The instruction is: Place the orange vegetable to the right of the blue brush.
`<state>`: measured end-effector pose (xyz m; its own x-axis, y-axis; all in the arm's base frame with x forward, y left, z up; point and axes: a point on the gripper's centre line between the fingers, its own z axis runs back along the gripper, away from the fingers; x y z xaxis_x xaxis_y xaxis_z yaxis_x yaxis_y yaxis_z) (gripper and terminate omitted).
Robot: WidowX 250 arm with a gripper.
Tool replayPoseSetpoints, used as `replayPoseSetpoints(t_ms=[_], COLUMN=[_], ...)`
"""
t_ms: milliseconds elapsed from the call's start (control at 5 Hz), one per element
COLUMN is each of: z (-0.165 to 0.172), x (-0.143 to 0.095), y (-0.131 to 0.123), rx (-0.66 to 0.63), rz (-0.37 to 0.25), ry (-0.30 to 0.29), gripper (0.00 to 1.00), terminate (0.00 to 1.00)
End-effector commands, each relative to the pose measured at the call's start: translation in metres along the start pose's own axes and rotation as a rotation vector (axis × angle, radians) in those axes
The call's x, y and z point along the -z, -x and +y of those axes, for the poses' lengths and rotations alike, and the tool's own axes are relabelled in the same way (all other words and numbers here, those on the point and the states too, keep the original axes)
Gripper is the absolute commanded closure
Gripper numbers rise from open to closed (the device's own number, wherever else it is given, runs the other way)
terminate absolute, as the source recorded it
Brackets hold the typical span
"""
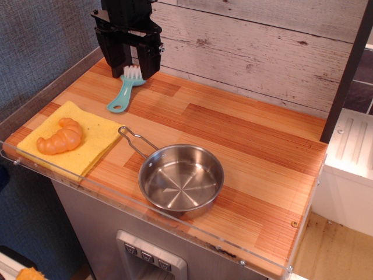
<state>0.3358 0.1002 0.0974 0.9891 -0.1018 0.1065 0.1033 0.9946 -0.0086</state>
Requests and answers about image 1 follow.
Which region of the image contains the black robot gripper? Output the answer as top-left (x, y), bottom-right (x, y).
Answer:
top-left (91, 1), bottom-right (164, 79)

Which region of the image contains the orange plastic croissant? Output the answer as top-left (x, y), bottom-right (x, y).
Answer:
top-left (37, 118), bottom-right (83, 155)

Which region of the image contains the folded yellow cloth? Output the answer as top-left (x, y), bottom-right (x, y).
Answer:
top-left (17, 101), bottom-right (122, 182)

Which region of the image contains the teal plastic dish brush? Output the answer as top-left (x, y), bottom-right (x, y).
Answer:
top-left (107, 65), bottom-right (146, 113)

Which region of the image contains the stainless steel pan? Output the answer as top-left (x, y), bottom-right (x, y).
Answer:
top-left (118, 126), bottom-right (224, 220)

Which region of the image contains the clear acrylic table guard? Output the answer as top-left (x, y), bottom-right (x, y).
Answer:
top-left (3, 138), bottom-right (326, 279)

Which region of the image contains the silver toy fridge dispenser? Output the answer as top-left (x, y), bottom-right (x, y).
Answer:
top-left (116, 230), bottom-right (188, 279)

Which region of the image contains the orange object bottom corner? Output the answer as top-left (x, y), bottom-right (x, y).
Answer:
top-left (16, 267), bottom-right (46, 280)

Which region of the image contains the white plastic cabinet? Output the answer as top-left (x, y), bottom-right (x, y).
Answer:
top-left (312, 109), bottom-right (372, 235)

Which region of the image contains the dark wooden post right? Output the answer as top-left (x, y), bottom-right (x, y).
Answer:
top-left (320, 0), bottom-right (372, 144)

